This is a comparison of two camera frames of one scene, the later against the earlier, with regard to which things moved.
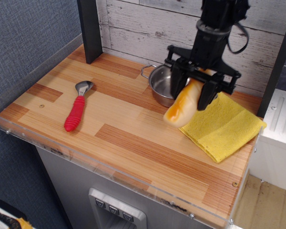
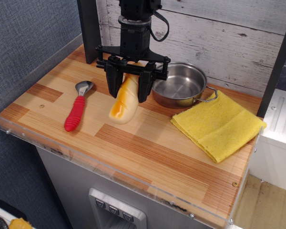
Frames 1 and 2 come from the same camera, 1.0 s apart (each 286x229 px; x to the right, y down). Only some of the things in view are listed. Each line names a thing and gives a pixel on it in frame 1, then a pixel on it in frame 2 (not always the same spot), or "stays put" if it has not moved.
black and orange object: [4, 215] stays put
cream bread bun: [182, 108] to [124, 108]
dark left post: [89, 25] stays put
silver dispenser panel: [108, 212] stays put
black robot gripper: [206, 63] to [134, 47]
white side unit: [274, 160] stays put
